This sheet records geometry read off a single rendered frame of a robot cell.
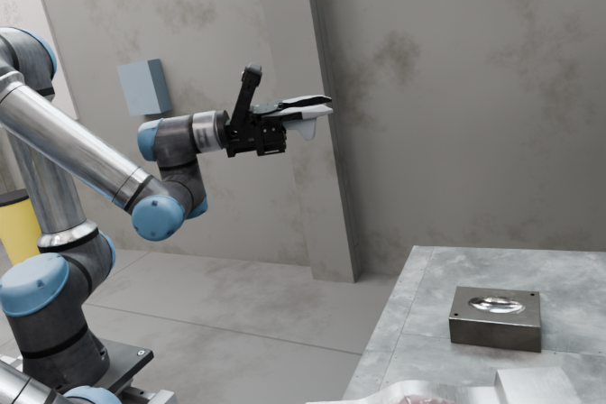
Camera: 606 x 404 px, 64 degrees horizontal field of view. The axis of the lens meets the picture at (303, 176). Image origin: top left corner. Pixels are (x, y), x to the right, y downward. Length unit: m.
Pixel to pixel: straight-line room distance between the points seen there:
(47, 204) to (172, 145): 0.28
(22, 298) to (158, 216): 0.28
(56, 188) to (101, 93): 3.19
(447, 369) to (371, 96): 1.92
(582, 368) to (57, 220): 1.13
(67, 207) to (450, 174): 2.21
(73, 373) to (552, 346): 1.02
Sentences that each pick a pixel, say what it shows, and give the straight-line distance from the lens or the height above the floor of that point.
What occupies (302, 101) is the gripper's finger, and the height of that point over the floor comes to 1.46.
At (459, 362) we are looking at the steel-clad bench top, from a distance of 1.25.
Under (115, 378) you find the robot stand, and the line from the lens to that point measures 1.03.
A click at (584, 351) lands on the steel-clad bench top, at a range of 1.31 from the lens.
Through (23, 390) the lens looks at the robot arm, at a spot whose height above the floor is 1.32.
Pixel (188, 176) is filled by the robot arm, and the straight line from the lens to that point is 0.93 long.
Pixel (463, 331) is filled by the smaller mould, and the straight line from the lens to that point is 1.28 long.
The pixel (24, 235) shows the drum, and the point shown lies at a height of 0.34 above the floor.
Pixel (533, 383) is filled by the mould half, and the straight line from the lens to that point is 1.04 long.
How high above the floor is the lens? 1.58
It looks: 16 degrees down
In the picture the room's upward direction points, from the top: 10 degrees counter-clockwise
